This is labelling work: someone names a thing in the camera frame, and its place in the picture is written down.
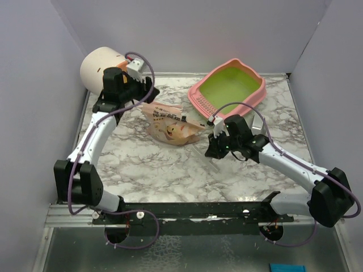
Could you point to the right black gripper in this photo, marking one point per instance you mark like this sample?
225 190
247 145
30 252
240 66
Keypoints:
214 149

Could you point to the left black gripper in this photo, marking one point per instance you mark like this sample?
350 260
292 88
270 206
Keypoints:
144 88

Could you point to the beige cat litter bag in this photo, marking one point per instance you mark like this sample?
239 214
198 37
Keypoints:
168 124

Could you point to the grey metal scoop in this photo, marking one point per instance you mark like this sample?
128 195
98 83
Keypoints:
257 126

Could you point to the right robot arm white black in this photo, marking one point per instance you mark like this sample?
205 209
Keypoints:
327 195

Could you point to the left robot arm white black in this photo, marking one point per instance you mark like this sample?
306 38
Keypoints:
77 180

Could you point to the pink green litter box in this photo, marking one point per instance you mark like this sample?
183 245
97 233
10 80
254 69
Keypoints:
230 82

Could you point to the cream orange cylinder container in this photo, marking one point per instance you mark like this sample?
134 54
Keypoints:
94 64

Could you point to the blue object at bottom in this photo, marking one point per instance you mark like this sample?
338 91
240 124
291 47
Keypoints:
274 267

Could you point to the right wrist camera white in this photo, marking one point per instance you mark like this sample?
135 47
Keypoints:
218 124

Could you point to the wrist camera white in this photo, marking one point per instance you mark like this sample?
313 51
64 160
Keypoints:
218 124
135 69

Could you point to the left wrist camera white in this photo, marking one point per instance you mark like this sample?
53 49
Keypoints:
135 69

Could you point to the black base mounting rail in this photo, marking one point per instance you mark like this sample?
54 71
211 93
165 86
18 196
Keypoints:
192 218

